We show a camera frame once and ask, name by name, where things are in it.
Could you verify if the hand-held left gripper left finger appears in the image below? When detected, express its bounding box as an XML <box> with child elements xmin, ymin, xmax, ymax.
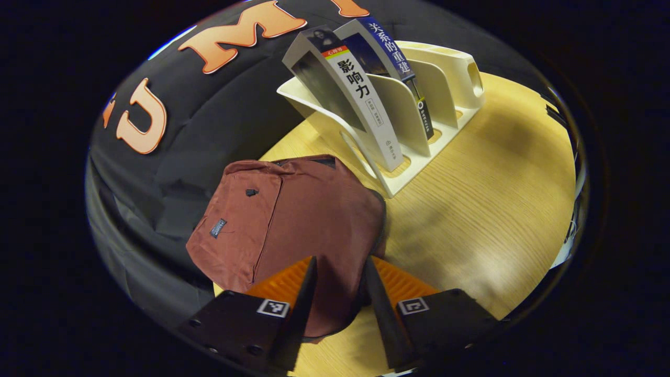
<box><xmin>178</xmin><ymin>256</ymin><xmax>318</xmax><ymax>373</ymax></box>

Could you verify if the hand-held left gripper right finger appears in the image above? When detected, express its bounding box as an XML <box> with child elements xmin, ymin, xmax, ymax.
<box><xmin>365</xmin><ymin>256</ymin><xmax>500</xmax><ymax>371</ymax></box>

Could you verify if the maroon schoolbag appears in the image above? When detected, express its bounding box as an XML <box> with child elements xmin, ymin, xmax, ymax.
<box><xmin>186</xmin><ymin>154</ymin><xmax>388</xmax><ymax>338</ymax></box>

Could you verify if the cream plastic bookshelf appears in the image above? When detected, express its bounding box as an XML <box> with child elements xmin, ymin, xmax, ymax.
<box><xmin>276</xmin><ymin>41</ymin><xmax>486</xmax><ymax>198</ymax></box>

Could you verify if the white portrait book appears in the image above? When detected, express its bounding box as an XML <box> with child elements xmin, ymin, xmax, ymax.
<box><xmin>282</xmin><ymin>25</ymin><xmax>405</xmax><ymax>172</ymax></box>

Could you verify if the blue book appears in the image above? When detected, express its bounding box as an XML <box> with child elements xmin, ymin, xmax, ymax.
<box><xmin>335</xmin><ymin>17</ymin><xmax>435</xmax><ymax>141</ymax></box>

